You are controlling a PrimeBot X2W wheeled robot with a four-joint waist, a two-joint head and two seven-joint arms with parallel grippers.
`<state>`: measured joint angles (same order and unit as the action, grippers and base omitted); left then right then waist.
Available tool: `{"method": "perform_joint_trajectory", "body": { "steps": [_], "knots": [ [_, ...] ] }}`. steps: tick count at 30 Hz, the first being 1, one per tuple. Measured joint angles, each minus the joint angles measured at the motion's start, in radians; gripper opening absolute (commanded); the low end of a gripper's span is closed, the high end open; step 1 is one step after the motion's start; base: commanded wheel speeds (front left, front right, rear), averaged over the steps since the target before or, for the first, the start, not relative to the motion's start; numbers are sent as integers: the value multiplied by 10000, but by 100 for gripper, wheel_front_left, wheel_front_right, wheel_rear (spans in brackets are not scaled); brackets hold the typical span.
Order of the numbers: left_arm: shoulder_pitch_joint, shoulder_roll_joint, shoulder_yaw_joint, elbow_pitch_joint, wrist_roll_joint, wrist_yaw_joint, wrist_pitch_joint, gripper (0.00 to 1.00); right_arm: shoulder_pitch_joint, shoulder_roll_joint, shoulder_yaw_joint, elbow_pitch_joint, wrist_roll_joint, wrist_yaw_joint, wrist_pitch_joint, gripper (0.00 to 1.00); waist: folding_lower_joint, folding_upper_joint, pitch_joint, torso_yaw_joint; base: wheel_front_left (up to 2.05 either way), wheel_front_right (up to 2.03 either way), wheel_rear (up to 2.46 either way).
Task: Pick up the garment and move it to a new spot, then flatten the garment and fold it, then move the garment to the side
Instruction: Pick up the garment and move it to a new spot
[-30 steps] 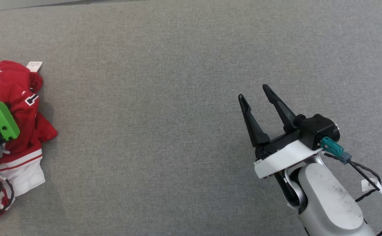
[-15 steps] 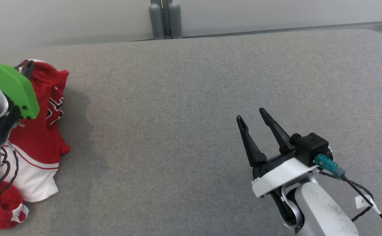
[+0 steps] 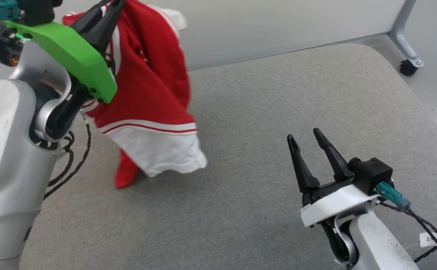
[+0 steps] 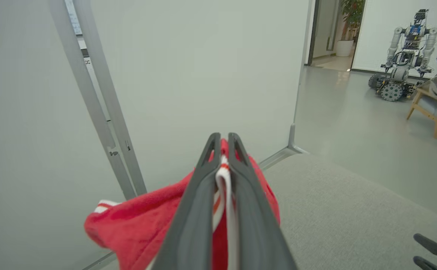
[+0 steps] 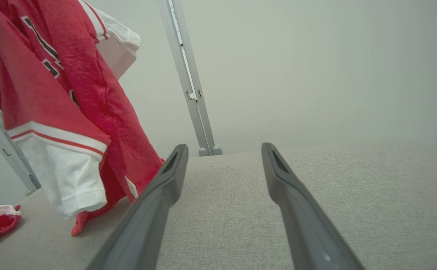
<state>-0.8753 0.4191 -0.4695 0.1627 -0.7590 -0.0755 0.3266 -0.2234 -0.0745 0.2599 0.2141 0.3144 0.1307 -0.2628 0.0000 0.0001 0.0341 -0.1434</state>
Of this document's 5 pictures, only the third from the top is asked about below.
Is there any red white basketball jersey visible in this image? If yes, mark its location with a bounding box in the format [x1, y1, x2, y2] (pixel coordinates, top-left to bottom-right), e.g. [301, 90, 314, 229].
[63, 0, 208, 190]

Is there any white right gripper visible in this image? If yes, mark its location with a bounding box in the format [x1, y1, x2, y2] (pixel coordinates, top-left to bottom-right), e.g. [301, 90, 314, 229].
[287, 128, 379, 227]

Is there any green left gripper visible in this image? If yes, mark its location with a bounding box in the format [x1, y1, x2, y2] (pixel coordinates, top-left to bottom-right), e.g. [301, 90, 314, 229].
[5, 0, 126, 104]

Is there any grey fabric sofa cushion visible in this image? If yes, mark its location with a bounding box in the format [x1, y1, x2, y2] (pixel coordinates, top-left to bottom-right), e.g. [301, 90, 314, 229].
[20, 43, 437, 270]

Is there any white cable label tag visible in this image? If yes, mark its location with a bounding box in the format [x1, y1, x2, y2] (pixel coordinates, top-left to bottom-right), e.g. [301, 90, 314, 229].
[420, 232, 437, 256]

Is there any black left arm cable bundle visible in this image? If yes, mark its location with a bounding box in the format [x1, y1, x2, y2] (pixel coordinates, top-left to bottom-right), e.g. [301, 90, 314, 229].
[44, 111, 92, 200]

